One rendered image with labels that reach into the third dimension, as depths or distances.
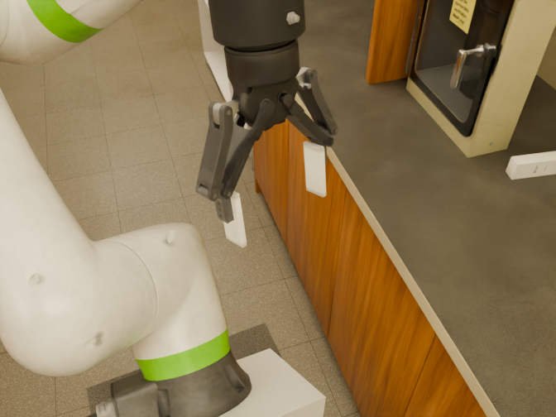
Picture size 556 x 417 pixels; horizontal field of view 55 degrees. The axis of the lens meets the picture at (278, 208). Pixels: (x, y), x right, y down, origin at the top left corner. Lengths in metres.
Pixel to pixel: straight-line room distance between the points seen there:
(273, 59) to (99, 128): 2.62
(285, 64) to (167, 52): 3.20
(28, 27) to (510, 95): 0.98
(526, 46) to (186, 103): 2.27
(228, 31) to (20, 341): 0.36
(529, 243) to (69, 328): 0.93
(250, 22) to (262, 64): 0.04
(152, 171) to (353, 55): 1.38
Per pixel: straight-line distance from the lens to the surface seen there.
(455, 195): 1.26
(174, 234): 0.68
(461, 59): 1.24
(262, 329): 0.98
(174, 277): 0.66
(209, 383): 0.71
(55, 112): 3.33
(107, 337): 0.59
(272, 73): 0.53
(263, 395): 0.73
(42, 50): 0.82
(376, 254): 1.29
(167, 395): 0.73
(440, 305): 1.05
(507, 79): 1.28
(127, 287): 0.60
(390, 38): 1.53
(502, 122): 1.36
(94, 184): 2.76
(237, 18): 0.51
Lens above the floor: 1.77
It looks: 45 degrees down
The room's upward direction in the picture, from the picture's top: straight up
